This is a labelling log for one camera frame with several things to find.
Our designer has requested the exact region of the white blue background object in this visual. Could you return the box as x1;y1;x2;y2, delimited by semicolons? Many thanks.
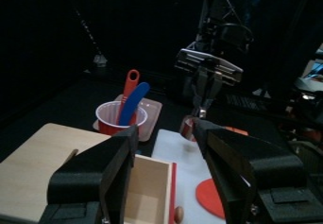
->
294;43;323;94

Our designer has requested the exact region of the small orange flat object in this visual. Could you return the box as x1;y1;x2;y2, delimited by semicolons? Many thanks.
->
224;126;250;137

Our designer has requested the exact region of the light wooden drawer case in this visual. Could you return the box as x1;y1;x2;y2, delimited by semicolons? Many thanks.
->
0;122;113;217

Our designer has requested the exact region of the red plastic cup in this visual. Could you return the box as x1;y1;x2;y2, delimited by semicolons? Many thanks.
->
95;100;150;137

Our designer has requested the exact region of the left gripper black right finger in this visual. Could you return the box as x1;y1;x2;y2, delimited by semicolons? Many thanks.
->
193;117;323;224

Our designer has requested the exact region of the white cutting board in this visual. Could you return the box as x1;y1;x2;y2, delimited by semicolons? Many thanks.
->
150;128;232;224

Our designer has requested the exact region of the red wooden drawer with knob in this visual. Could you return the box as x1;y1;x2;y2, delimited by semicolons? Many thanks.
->
123;153;186;224

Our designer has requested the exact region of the orange-red plastic utensil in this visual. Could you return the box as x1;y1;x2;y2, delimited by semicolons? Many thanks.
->
119;69;142;123

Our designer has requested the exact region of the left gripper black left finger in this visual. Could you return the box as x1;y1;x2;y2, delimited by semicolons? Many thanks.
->
38;125;141;224

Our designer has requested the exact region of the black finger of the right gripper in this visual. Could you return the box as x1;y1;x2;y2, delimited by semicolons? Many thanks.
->
204;73;225;111
193;70;210;109

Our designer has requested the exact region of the flat red dough disc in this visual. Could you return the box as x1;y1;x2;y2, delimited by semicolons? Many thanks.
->
196;178;229;220

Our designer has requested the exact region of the grey wire anchor bracket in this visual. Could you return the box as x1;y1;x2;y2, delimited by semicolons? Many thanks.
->
93;53;110;69

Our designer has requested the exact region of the clear plastic container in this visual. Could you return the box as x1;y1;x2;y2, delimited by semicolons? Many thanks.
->
93;94;165;143

